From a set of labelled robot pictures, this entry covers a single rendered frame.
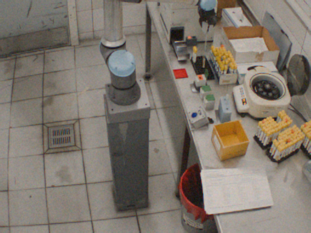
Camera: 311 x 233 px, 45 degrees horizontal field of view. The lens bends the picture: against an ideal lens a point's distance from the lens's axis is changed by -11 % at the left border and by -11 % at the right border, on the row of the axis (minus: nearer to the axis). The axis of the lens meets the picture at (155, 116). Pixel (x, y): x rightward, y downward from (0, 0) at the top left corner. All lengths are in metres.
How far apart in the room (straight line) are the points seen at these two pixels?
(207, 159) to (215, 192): 0.19
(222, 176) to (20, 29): 2.53
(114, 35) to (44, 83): 1.77
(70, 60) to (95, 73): 0.31
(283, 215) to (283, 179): 0.19
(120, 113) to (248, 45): 0.89
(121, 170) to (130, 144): 0.23
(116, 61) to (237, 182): 0.74
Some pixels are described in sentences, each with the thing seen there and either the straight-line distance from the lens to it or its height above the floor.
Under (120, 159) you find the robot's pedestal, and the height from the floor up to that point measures 0.58.
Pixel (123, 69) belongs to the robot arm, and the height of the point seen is 1.16.
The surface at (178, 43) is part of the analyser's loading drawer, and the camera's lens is 2.31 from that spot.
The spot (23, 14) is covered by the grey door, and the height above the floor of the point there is 0.46.
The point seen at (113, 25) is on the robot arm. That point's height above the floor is 1.31.
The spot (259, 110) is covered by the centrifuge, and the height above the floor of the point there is 0.95.
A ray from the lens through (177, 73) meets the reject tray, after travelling 2.20.
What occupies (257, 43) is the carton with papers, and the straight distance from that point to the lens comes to 2.42.
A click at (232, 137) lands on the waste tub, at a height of 0.88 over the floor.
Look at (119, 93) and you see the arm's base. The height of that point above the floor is 1.02.
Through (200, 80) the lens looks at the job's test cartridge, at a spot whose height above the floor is 0.95.
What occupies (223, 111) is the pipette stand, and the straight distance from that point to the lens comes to 1.90.
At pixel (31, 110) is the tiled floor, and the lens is 3.33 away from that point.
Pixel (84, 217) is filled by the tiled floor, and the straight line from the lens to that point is 2.68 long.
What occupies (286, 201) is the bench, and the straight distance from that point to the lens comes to 1.80.
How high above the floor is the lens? 2.35
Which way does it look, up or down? 48 degrees down
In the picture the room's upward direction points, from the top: 2 degrees clockwise
